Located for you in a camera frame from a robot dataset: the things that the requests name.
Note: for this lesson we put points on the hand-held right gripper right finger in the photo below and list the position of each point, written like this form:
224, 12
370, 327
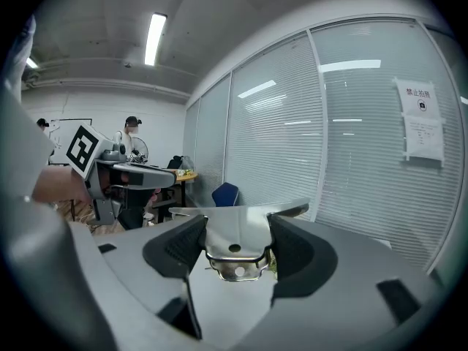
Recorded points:
347, 287

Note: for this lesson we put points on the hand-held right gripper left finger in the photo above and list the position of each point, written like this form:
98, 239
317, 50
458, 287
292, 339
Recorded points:
128, 269

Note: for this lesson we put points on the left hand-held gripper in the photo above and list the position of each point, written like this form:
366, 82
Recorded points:
82, 148

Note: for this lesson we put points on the person's left forearm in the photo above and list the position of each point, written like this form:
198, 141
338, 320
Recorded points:
58, 186

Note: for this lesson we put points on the person's left hand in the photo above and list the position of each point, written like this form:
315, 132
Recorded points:
155, 196

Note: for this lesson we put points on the white flowers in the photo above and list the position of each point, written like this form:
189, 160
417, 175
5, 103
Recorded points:
185, 173

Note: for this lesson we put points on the round wooden table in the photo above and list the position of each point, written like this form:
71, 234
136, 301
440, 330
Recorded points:
188, 176

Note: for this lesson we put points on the black standing fan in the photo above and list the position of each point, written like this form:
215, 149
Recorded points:
140, 146

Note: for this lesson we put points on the blue chair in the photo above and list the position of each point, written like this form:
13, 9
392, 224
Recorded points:
225, 195

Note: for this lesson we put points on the whiteboard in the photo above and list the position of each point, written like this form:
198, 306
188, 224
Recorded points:
66, 130

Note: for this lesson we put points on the person's white shirt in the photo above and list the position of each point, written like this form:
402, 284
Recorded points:
25, 141

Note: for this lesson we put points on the long ceiling light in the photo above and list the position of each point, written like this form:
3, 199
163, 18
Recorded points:
155, 38
31, 62

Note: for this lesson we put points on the white paper notice sheet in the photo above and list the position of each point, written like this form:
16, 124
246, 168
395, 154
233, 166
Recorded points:
424, 137

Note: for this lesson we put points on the white paper sign red heading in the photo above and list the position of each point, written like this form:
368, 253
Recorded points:
417, 97

